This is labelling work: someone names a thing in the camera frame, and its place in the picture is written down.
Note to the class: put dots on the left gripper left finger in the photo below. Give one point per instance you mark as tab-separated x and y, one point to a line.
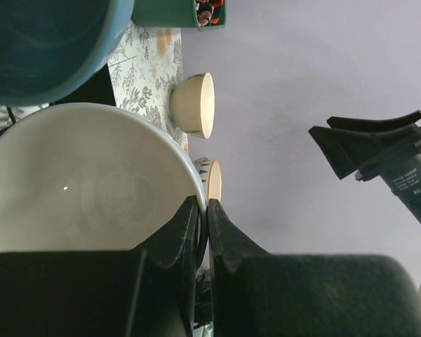
167	286

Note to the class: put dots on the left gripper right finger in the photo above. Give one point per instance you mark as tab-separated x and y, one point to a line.
231	292

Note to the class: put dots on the white bowl patterned rim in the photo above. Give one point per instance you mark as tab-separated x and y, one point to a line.
211	177

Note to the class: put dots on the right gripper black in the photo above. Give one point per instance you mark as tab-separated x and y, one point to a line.
387	148

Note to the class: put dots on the plain white bowl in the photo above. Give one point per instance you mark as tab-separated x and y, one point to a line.
86	176

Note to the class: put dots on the green compartment organizer tray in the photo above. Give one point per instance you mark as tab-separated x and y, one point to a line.
203	15

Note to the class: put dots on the blue ceramic bowl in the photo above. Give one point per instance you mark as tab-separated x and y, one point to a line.
48	49

